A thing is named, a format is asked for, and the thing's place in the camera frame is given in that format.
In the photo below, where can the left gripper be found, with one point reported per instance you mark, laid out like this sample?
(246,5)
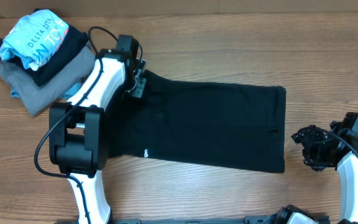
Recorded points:
(138,90)

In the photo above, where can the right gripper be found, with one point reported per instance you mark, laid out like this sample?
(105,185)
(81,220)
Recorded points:
(305,138)

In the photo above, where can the black polo shirt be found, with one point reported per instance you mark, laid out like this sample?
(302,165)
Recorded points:
(216,124)

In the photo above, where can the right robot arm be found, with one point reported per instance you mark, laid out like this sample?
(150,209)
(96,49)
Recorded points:
(347,132)

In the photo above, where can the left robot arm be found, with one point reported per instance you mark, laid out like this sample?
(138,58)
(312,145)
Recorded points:
(78,142)

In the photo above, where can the black folded shirt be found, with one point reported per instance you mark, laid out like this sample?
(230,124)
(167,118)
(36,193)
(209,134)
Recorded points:
(70,48)

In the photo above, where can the grey folded shirt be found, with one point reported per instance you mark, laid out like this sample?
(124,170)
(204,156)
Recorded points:
(35,98)

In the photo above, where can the light blue printed folded shirt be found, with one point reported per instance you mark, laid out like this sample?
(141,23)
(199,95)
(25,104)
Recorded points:
(34,39)

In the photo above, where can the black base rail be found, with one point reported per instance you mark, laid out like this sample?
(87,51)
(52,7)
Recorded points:
(271,219)

